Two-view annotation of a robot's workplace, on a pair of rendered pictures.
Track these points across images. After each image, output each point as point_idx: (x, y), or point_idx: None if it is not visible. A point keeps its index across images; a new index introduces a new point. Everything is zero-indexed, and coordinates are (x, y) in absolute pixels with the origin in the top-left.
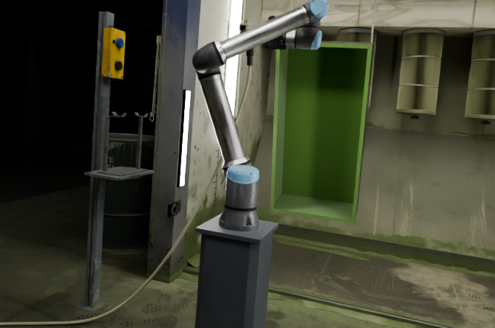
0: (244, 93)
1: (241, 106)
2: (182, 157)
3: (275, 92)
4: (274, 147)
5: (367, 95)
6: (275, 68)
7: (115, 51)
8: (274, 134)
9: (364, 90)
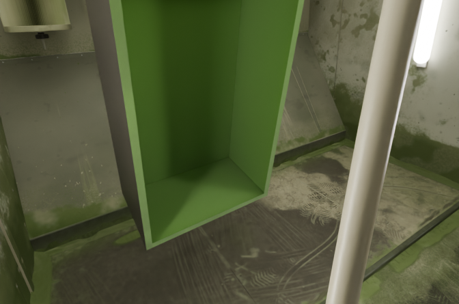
0: (419, 9)
1: (386, 169)
2: None
3: (113, 4)
4: (134, 145)
5: None
6: None
7: None
8: (130, 119)
9: None
